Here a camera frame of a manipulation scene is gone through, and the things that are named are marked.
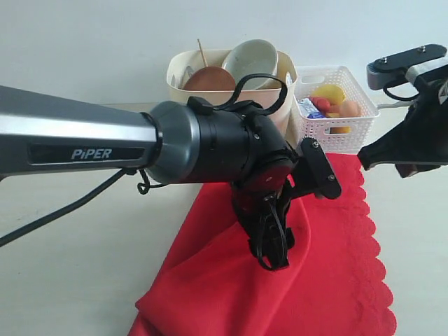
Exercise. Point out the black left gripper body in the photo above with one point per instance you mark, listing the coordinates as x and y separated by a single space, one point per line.
261 206

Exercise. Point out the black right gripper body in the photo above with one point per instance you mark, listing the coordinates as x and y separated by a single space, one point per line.
424 130

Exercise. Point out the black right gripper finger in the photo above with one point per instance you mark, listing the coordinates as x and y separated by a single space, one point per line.
380 152
408 170

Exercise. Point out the yellow cheese wedge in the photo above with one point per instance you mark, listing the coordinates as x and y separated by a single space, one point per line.
334 115

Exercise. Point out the yellow lemon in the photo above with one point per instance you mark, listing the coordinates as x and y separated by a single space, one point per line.
333 93

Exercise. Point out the red sausage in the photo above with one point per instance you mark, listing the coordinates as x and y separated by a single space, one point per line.
321 103

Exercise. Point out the red table cloth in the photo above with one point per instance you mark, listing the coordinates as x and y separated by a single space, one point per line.
210 284

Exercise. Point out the blue white milk carton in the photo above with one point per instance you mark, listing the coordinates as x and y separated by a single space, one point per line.
308 110

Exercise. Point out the stainless steel cup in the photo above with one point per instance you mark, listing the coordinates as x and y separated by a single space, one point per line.
288 79

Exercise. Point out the brown wooden plate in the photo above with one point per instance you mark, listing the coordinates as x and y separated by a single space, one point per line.
210 78

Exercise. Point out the pale green ceramic bowl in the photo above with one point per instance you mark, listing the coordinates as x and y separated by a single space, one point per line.
255 56

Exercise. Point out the wooden chopstick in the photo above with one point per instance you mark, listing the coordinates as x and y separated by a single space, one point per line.
201 50

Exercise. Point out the metal table knife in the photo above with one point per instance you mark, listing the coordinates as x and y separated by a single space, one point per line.
187 74

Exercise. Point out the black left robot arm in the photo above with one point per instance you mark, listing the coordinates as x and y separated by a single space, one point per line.
173 143

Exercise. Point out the white perforated plastic basket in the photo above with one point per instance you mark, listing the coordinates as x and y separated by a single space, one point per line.
336 135

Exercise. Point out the cream plastic tub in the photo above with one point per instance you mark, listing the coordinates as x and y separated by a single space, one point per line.
266 97

